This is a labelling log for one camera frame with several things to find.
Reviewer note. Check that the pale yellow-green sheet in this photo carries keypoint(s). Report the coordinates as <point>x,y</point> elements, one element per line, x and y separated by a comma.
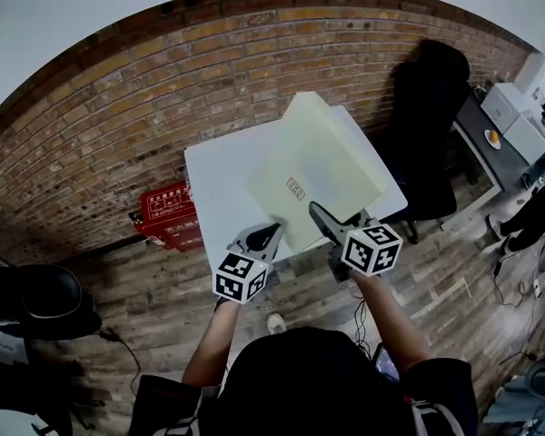
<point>327,161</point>

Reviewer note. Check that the small white plate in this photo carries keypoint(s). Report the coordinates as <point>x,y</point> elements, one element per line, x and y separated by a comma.
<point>487,134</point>

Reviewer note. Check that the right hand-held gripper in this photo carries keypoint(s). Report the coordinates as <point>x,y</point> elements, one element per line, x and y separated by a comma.
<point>372,250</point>

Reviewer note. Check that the person's right forearm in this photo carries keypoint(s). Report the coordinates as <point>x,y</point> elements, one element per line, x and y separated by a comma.
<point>390,325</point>

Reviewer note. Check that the white printer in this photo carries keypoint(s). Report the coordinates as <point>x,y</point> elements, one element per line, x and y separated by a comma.
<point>502,105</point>

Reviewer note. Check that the orange fruit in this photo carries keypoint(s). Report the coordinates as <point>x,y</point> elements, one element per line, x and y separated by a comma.
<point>493,137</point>

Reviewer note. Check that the red box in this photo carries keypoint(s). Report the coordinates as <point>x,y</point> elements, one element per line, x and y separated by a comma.
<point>168,216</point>

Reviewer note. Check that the person's left forearm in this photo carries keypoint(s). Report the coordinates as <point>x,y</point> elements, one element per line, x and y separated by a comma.
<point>213,343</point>

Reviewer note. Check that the white appliance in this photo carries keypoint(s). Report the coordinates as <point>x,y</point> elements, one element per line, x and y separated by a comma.
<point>538,75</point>

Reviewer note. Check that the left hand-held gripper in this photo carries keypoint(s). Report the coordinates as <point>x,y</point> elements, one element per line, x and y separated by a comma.
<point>240,277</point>

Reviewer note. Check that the black phone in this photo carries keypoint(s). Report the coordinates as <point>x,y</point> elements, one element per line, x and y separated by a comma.
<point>386,363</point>

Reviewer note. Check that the white cardboard box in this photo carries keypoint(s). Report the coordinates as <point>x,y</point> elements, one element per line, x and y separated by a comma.
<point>529,141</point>

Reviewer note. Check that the person's left shoe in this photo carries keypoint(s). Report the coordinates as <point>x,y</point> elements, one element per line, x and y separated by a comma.
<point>276,324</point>

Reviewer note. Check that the person's black shirt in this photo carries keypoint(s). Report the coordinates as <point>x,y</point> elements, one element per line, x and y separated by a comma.
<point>300,379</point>

